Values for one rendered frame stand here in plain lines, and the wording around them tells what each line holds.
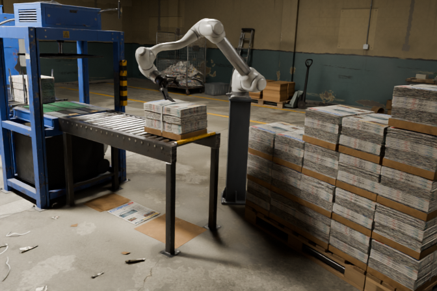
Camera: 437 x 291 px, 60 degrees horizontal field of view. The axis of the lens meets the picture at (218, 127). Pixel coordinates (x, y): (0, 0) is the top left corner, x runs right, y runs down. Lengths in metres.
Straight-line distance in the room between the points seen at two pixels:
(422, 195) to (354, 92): 7.37
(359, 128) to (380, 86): 7.00
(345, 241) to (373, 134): 0.73
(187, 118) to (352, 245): 1.36
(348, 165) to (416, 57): 6.88
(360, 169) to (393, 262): 0.55
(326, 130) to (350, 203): 0.49
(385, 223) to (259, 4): 8.78
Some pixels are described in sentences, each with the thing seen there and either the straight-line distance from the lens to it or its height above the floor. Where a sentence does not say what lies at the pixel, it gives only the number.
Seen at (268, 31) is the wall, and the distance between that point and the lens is 10.44.
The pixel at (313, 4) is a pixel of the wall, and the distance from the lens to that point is 9.95.
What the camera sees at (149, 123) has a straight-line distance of 2.83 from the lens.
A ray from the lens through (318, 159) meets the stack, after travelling 2.64.
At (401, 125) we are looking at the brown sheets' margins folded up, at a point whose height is 1.09.
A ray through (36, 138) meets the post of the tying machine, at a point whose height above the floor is 0.65.
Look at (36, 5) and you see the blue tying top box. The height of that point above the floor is 1.73.
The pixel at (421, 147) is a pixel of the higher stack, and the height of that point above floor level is 0.99.
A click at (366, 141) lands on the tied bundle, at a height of 0.95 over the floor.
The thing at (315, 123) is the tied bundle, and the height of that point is 0.98.
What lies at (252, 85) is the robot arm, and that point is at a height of 1.14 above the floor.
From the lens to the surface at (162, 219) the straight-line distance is 3.32.
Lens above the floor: 1.49
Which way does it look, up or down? 13 degrees down
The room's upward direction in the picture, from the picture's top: 2 degrees clockwise
